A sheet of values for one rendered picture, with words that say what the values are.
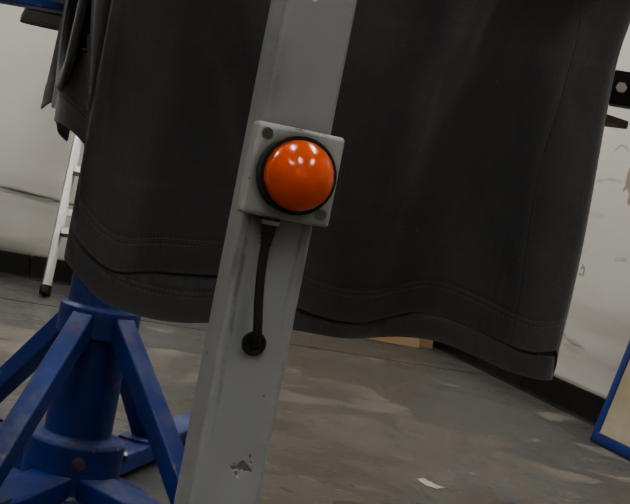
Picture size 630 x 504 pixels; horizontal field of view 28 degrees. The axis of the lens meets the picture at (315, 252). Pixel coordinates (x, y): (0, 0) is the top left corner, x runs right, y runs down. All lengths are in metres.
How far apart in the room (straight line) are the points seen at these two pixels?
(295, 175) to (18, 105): 4.96
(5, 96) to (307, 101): 4.92
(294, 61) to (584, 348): 4.10
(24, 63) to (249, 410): 4.94
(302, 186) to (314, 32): 0.09
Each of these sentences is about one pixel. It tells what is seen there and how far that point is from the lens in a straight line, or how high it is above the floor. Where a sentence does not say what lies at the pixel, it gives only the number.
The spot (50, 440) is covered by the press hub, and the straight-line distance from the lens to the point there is 2.31.
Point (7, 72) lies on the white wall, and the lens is 5.59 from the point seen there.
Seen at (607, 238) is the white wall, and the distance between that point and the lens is 4.73.
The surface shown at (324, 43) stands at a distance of 0.69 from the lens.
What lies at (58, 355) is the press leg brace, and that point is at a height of 0.27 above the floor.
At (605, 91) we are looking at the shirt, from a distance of 1.08.
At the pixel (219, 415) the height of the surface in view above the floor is 0.51.
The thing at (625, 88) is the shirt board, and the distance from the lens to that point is 2.12.
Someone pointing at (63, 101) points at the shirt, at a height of 0.67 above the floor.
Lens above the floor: 0.65
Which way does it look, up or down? 3 degrees down
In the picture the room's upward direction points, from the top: 11 degrees clockwise
